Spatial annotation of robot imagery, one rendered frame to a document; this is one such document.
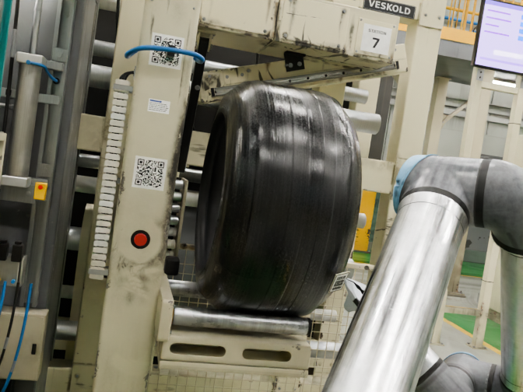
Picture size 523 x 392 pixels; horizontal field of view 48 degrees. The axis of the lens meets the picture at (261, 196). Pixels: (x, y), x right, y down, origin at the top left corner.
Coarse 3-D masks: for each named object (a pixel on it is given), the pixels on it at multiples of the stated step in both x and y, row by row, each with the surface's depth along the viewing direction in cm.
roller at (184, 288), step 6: (174, 282) 166; (180, 282) 166; (186, 282) 167; (192, 282) 167; (174, 288) 165; (180, 288) 165; (186, 288) 166; (192, 288) 166; (174, 294) 165; (180, 294) 166; (186, 294) 166; (192, 294) 166; (198, 294) 167
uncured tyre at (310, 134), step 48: (240, 96) 140; (288, 96) 139; (240, 144) 130; (288, 144) 129; (336, 144) 132; (240, 192) 127; (288, 192) 126; (336, 192) 129; (240, 240) 127; (288, 240) 128; (336, 240) 130; (240, 288) 133; (288, 288) 134
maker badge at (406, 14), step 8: (368, 0) 208; (376, 0) 209; (384, 0) 210; (368, 8) 209; (376, 8) 209; (384, 8) 210; (392, 8) 210; (400, 8) 211; (408, 8) 212; (408, 16) 212
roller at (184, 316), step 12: (180, 312) 138; (192, 312) 139; (204, 312) 139; (216, 312) 140; (228, 312) 141; (240, 312) 142; (180, 324) 138; (192, 324) 139; (204, 324) 139; (216, 324) 140; (228, 324) 140; (240, 324) 141; (252, 324) 141; (264, 324) 142; (276, 324) 143; (288, 324) 143; (300, 324) 144
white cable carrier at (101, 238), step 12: (120, 96) 139; (120, 108) 139; (120, 120) 142; (120, 132) 140; (108, 144) 139; (120, 144) 140; (108, 156) 139; (120, 156) 142; (108, 168) 140; (108, 180) 140; (120, 180) 142; (108, 192) 140; (108, 204) 140; (108, 216) 141; (96, 228) 140; (108, 228) 141; (96, 240) 140; (108, 240) 145; (96, 252) 141; (96, 264) 141; (96, 276) 141
